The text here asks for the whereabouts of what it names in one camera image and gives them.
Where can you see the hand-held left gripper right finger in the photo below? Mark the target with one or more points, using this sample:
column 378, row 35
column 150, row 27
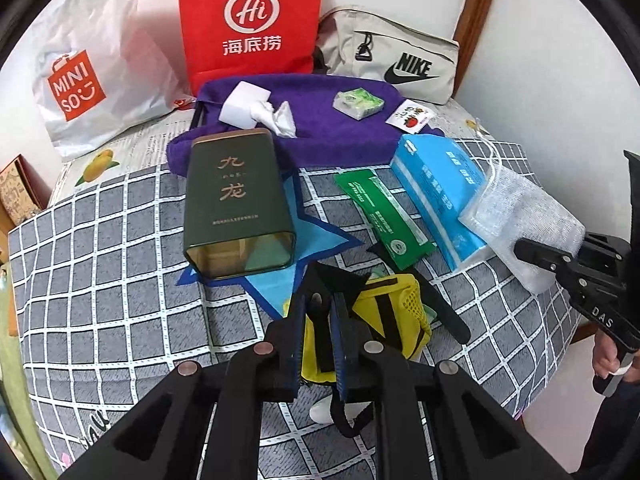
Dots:
column 340, row 345

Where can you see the purple towel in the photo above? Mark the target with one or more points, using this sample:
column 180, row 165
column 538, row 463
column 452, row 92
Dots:
column 320, row 132

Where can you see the wooden door frame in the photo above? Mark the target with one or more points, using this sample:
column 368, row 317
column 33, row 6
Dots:
column 480, row 10

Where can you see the white soft item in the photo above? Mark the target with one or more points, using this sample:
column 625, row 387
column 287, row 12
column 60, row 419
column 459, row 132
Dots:
column 322, row 412

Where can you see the yellow and black mesh pouch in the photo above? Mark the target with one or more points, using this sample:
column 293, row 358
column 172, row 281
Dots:
column 385, row 310

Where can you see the dark green tin box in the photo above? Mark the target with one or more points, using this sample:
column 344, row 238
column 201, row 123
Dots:
column 230, row 200

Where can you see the white plastic shopping bag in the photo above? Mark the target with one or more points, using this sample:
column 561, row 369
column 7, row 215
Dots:
column 110, row 60

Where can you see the grey checked blanket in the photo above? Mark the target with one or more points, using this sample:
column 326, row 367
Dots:
column 125, row 285

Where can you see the white fruit-print bed sheet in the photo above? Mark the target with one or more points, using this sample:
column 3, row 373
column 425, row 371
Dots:
column 140, row 145

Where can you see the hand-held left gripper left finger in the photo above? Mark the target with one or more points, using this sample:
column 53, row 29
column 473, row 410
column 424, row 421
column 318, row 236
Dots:
column 297, row 340

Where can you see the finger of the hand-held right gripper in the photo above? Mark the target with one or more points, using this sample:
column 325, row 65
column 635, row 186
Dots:
column 547, row 260

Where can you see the beige waist bag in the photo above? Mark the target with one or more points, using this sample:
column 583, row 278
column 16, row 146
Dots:
column 400, row 42

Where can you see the green flat packet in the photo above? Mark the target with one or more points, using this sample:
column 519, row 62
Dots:
column 385, row 220

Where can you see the blue tissue pack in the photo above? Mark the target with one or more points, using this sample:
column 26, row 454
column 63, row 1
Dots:
column 435, row 185

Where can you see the brown cardboard box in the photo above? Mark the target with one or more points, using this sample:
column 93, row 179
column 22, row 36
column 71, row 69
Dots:
column 20, row 190

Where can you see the crumpled white tissue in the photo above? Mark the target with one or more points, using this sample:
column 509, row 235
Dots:
column 280, row 120

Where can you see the white tissue pack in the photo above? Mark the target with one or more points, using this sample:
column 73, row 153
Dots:
column 242, row 102

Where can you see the green tissue pack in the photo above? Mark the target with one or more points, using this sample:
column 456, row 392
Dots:
column 357, row 103

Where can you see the person's right hand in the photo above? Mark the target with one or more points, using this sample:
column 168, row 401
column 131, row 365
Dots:
column 607, row 360

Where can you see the blue felt star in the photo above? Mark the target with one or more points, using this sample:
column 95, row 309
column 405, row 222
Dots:
column 310, row 240

